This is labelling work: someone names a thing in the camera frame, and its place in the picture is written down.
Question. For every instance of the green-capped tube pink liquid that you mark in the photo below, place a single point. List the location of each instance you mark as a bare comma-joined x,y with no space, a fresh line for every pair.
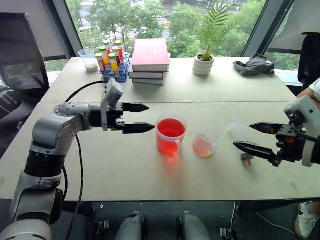
100,61

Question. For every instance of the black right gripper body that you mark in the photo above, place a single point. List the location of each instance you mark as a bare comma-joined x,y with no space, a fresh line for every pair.
291,147

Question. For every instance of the green-capped tube orange liquid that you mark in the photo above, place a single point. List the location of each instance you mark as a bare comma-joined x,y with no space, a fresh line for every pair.
103,51

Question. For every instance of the blue test tube rack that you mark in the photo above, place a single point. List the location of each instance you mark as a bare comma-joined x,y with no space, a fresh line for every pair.
121,72

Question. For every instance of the green palm in white pot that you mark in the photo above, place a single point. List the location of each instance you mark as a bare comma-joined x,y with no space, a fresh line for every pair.
203,65

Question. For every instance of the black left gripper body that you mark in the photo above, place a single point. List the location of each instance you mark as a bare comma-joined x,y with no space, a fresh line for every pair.
116,108

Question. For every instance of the grey rounded shape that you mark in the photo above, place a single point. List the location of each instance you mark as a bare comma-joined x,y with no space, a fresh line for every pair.
192,227
131,227

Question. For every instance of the dark chair with striped cushion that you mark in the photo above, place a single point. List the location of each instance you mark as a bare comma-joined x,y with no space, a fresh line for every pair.
12,107

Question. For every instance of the green-capped tube yellow liquid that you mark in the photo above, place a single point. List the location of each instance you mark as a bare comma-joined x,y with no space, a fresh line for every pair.
113,62

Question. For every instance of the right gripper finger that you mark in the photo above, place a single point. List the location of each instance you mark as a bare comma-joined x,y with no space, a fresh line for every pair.
268,128
257,149

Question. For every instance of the thick red book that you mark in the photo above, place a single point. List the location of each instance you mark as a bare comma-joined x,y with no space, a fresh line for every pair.
150,53

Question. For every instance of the clear cup with white powder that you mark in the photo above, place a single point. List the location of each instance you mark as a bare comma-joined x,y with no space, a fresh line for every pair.
88,61

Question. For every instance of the medium red book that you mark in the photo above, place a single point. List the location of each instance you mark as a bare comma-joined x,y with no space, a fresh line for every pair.
146,75

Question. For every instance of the black table foot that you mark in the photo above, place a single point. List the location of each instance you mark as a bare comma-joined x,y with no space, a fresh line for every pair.
270,206
80,207

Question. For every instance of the green-capped tube dark red liquid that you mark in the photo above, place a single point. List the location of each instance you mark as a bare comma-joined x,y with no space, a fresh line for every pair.
115,50

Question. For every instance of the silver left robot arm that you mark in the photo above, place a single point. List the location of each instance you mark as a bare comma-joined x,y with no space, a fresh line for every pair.
50,130

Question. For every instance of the light shirt sleeve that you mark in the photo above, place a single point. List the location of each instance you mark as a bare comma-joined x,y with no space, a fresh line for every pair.
316,87

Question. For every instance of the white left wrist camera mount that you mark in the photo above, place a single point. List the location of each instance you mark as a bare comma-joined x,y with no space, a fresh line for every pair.
113,92

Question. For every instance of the white sneaker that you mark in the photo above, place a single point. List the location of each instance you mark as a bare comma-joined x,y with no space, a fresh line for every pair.
306,221

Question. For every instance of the person's bare forearm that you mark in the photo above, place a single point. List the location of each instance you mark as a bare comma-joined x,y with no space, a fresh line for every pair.
306,93

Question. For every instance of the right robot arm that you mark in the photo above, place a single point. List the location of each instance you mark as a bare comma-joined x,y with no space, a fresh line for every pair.
317,155

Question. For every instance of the grey crumpled cloth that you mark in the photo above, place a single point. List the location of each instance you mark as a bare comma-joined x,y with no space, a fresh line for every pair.
255,66

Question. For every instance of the beaker of red liquid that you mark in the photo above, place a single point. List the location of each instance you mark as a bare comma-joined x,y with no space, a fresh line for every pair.
170,137

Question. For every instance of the black office chair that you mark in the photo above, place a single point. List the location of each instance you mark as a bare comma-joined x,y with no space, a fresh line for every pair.
310,60

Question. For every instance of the small beaker of orange liquid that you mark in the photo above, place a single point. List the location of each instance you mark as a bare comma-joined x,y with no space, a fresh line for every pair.
203,148

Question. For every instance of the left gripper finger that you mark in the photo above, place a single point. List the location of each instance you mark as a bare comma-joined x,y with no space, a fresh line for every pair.
138,127
135,107

